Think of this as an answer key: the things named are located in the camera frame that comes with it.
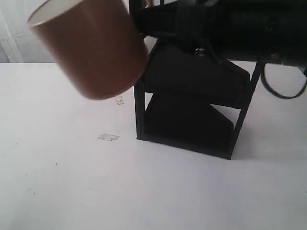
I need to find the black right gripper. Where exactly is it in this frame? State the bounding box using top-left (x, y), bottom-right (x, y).
top-left (204, 0), bottom-right (307, 66)

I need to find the terracotta ceramic mug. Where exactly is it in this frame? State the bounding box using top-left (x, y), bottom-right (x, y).
top-left (27, 0), bottom-right (148, 100)

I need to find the black metal shelf rack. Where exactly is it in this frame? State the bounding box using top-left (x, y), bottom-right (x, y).
top-left (128, 0), bottom-right (262, 161)

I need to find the torn tape residue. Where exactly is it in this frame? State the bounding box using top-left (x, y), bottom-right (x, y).
top-left (115, 95), bottom-right (124, 105)

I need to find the clear tape piece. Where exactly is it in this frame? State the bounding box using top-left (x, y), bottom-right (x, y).
top-left (98, 134), bottom-right (119, 141)

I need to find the black cable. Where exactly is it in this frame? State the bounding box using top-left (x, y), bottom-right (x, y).
top-left (260, 61), bottom-right (307, 99)

